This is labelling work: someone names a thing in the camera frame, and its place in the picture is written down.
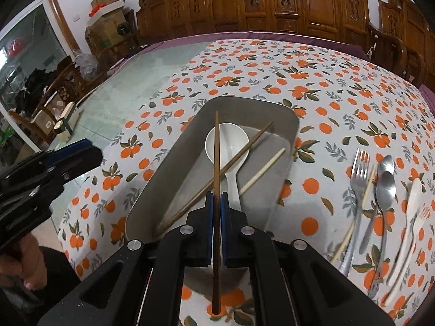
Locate wooden chair at left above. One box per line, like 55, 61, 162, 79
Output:
8, 58, 86, 144

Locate carved wooden sofa bench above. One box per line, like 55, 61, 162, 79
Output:
136, 0, 369, 49

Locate stacked cardboard boxes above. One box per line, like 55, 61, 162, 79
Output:
85, 0, 136, 55

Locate large metal spoon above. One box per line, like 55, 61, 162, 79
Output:
367, 172, 397, 300

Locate carved wooden armchair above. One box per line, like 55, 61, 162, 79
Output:
378, 0, 434, 91

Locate large white plastic spoon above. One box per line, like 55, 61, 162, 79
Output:
204, 123, 249, 211

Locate white plastic fork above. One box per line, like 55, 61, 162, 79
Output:
383, 206, 431, 306

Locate purple armchair cushion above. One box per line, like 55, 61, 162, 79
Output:
419, 84, 435, 115

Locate small metal spoon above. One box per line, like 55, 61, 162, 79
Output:
359, 155, 394, 255

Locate person's left hand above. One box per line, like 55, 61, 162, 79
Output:
1, 233, 47, 291

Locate small white plastic spoon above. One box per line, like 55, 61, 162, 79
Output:
387, 178, 422, 286

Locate metal rectangular tray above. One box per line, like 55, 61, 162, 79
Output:
125, 97, 299, 242

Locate metal fork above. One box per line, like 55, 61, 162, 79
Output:
339, 149, 370, 277

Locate dark brown chopstick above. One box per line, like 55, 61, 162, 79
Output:
212, 111, 221, 316
153, 121, 273, 237

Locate purple sofa cushion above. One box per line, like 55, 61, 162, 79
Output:
106, 31, 369, 75

